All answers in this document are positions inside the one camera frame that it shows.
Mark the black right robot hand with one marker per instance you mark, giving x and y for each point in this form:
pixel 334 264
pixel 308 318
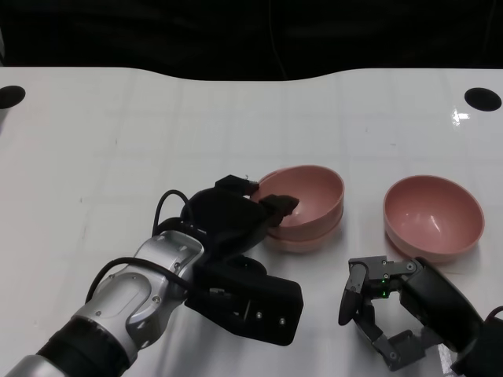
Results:
pixel 440 302

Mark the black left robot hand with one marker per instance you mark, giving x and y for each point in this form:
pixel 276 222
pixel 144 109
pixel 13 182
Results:
pixel 228 220

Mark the pink plastic bowl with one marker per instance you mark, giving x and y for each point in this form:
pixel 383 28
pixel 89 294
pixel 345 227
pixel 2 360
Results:
pixel 314 192
pixel 302 245
pixel 432 214

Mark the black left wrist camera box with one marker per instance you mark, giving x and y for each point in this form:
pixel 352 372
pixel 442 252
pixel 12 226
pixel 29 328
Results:
pixel 259 302

